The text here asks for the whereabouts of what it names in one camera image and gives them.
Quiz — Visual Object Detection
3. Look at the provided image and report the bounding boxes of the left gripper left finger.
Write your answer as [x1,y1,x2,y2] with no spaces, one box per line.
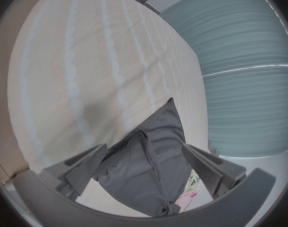
[41,143,108,197]

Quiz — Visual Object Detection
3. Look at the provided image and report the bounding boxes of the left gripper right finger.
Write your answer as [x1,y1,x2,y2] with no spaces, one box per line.
[182,143,247,196]

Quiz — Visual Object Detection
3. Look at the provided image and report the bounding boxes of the black trousers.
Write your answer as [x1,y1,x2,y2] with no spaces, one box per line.
[93,97,199,216]

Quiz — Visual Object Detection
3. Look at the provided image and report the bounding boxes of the white printed garment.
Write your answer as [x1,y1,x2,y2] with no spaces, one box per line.
[182,170,203,192]

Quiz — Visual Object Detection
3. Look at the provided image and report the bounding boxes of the pink garment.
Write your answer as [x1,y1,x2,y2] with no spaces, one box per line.
[176,189,199,209]

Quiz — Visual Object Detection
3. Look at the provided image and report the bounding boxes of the bed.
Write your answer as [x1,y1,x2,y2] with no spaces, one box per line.
[7,0,214,218]

